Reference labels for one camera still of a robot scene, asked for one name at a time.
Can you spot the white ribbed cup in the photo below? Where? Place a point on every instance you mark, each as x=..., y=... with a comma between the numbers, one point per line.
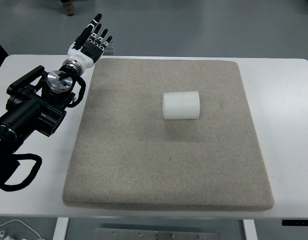
x=183, y=105

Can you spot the black desk control panel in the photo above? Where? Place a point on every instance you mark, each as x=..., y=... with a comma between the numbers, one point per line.
x=295, y=222

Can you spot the beige felt mat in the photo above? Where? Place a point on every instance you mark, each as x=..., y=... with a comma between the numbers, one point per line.
x=126, y=156

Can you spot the white table leg frame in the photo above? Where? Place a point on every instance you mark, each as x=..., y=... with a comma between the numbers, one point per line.
x=61, y=228

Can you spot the clear plastic floor plate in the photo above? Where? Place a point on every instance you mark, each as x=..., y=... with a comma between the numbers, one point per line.
x=108, y=51

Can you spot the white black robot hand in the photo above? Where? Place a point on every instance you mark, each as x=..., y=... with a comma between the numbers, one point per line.
x=85, y=57

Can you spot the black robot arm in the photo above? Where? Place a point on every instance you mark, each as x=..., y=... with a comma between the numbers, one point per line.
x=38, y=100

